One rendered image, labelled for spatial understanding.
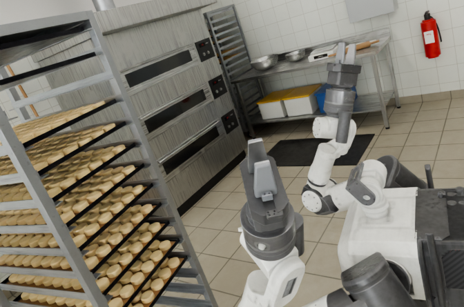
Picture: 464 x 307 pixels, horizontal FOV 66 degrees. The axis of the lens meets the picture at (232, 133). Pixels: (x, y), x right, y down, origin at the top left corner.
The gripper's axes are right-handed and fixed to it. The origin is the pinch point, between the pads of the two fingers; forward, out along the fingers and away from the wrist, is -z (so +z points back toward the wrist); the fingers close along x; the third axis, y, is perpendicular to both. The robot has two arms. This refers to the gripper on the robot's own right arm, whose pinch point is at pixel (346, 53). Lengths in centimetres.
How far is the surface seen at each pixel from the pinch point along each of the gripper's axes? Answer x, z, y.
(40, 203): 80, 48, 31
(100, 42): 57, 3, 60
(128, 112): 48, 28, 57
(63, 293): 72, 88, 44
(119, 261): 54, 79, 43
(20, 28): 82, 1, 47
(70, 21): 68, -3, 57
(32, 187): 82, 44, 32
